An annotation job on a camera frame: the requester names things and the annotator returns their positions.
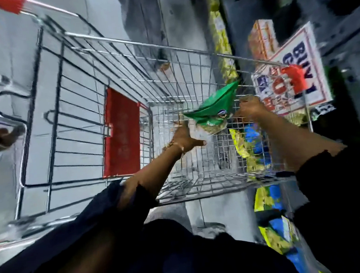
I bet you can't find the person's left hand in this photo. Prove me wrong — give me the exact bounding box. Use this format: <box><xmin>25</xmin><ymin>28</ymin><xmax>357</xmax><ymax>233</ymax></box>
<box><xmin>161</xmin><ymin>119</ymin><xmax>209</xmax><ymax>158</ymax></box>

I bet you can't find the person's right hand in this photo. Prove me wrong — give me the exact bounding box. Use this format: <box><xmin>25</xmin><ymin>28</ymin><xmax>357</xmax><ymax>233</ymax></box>
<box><xmin>232</xmin><ymin>93</ymin><xmax>271</xmax><ymax>124</ymax></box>

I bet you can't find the green snack packet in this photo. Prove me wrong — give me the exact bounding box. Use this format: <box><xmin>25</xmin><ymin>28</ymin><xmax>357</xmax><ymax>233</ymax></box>
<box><xmin>181</xmin><ymin>80</ymin><xmax>244</xmax><ymax>137</ymax></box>

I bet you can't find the person's right forearm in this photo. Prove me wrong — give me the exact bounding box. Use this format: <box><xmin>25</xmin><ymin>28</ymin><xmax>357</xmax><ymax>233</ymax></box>
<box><xmin>254</xmin><ymin>103</ymin><xmax>348</xmax><ymax>176</ymax></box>

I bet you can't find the person's left forearm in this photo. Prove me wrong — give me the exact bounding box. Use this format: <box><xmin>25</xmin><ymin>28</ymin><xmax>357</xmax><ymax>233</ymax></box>
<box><xmin>113</xmin><ymin>144</ymin><xmax>189</xmax><ymax>210</ymax></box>

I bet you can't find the row of yellow packets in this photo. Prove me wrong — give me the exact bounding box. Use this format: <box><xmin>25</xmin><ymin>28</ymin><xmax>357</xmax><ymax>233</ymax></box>
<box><xmin>204</xmin><ymin>0</ymin><xmax>241</xmax><ymax>86</ymax></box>

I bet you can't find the white promotional sign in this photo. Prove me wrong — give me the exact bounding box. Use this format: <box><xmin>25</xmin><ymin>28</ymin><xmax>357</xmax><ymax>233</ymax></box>
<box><xmin>247</xmin><ymin>20</ymin><xmax>334</xmax><ymax>118</ymax></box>

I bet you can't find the orange cardboard box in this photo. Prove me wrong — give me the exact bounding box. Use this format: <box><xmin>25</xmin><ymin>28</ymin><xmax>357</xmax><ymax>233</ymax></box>
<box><xmin>246</xmin><ymin>18</ymin><xmax>281</xmax><ymax>62</ymax></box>

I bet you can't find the red cart seat flap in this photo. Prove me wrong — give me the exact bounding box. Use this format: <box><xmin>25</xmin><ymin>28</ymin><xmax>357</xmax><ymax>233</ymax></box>
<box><xmin>96</xmin><ymin>85</ymin><xmax>146</xmax><ymax>179</ymax></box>

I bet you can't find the person's grey shoe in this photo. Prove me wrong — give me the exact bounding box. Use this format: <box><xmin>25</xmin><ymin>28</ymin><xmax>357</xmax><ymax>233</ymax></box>
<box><xmin>191</xmin><ymin>220</ymin><xmax>228</xmax><ymax>241</ymax></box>

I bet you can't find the pile of yellow blue packets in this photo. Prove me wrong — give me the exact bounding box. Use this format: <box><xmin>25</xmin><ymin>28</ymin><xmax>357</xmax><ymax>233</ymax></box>
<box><xmin>228</xmin><ymin>118</ymin><xmax>333</xmax><ymax>273</ymax></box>

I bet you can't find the person's dark garment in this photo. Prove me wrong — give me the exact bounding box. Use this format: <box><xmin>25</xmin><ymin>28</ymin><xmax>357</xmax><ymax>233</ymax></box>
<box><xmin>0</xmin><ymin>142</ymin><xmax>360</xmax><ymax>273</ymax></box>

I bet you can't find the dark store shelf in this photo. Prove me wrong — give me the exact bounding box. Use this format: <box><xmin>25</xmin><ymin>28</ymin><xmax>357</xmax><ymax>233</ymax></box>
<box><xmin>309</xmin><ymin>0</ymin><xmax>360</xmax><ymax>149</ymax></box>

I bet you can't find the beaded wrist bracelet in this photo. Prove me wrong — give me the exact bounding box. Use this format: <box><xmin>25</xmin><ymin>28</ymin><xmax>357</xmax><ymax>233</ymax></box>
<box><xmin>162</xmin><ymin>140</ymin><xmax>184</xmax><ymax>157</ymax></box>

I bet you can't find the silver wire shopping cart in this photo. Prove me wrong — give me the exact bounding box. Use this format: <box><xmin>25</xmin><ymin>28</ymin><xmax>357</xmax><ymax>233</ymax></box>
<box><xmin>0</xmin><ymin>0</ymin><xmax>322</xmax><ymax>253</ymax></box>

